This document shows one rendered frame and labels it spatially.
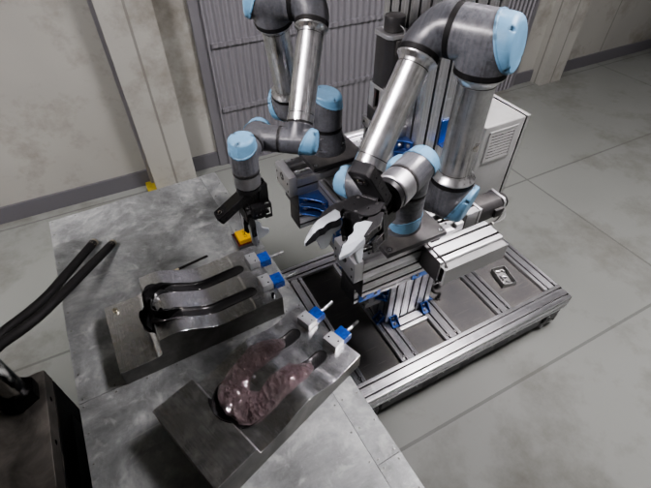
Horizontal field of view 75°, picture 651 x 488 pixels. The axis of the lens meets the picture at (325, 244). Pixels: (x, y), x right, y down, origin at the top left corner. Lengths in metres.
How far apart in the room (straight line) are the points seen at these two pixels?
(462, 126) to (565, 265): 2.05
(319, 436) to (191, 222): 1.00
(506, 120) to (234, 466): 1.32
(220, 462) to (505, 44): 1.08
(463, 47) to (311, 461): 1.03
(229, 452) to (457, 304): 1.49
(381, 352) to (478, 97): 1.32
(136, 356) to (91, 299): 0.36
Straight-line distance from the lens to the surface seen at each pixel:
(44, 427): 1.47
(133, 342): 1.40
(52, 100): 3.21
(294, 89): 1.25
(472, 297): 2.34
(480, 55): 1.00
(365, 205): 0.76
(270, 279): 1.37
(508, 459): 2.20
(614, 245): 3.34
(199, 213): 1.84
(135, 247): 1.77
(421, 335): 2.13
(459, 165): 1.14
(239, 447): 1.12
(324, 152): 1.65
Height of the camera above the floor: 1.95
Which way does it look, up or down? 45 degrees down
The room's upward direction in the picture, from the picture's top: straight up
